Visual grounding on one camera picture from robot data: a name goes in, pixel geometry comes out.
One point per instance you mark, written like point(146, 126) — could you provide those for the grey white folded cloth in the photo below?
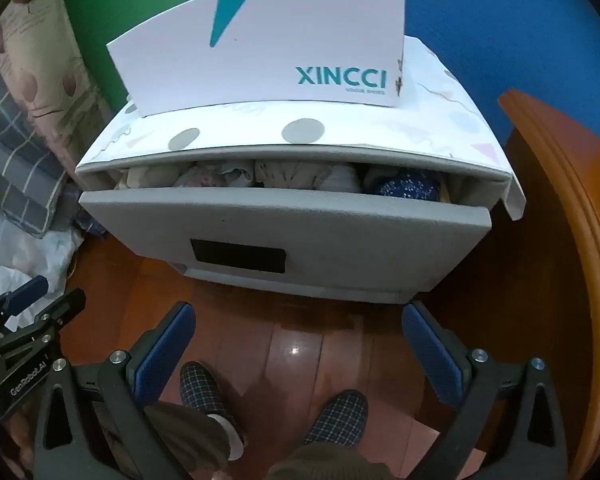
point(236, 172)

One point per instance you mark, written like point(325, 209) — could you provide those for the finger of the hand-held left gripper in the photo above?
point(55, 310)
point(25, 289)

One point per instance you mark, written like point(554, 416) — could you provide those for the cream folded cloth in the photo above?
point(290, 175)

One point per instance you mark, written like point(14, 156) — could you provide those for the blue foam mat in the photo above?
point(480, 20)

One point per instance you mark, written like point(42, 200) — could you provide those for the plaid slipper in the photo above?
point(200, 390)
point(337, 417)

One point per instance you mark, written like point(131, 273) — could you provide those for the white cardboard box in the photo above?
point(260, 50)

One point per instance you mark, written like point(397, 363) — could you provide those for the navy dotted underwear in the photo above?
point(405, 185)

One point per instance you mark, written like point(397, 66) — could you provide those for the pink patterned blanket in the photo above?
point(40, 60)

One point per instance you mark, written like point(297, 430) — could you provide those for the floral underwear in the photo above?
point(200, 177)

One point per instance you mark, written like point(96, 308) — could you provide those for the white plastic bag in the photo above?
point(20, 260)

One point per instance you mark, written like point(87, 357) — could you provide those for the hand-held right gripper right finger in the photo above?
point(430, 350)

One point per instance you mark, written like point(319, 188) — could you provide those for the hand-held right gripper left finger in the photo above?
point(165, 345)

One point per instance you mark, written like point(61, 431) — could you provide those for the green foam mat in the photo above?
point(130, 5)

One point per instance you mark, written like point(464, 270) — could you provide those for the grey plaid pillow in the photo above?
point(10, 160)

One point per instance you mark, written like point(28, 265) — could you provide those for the white ankle sock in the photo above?
point(227, 435)

